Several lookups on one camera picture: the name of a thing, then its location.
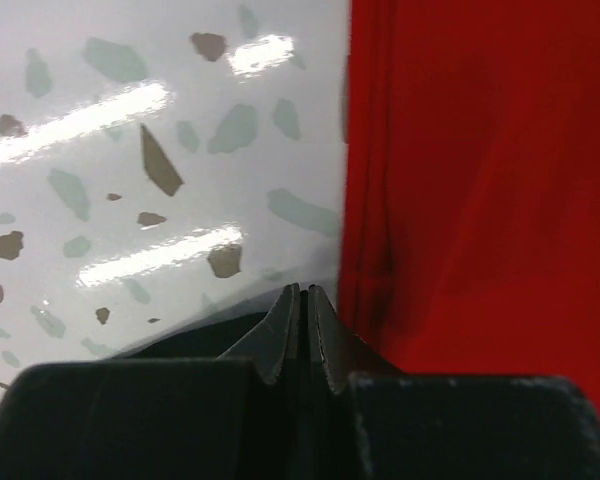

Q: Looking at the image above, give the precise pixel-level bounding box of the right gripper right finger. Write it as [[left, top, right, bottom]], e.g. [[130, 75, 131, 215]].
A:
[[307, 285, 400, 395]]

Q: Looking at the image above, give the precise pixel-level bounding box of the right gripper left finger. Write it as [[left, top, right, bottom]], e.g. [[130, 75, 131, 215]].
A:
[[218, 283, 300, 385]]

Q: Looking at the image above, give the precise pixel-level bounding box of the black t-shirt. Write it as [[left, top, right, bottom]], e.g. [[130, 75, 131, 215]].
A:
[[114, 312, 266, 360]]

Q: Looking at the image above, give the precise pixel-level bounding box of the folded red t-shirt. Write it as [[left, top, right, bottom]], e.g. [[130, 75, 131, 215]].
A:
[[339, 1, 600, 404]]

